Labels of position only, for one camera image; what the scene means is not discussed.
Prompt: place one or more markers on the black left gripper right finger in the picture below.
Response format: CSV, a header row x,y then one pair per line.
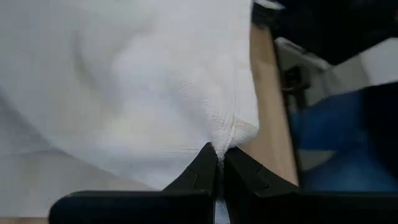
x,y
280,207

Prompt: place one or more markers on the white towel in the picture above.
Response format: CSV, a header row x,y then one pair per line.
x,y
124,77

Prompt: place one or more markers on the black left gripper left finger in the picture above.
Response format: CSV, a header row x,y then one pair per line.
x,y
140,207

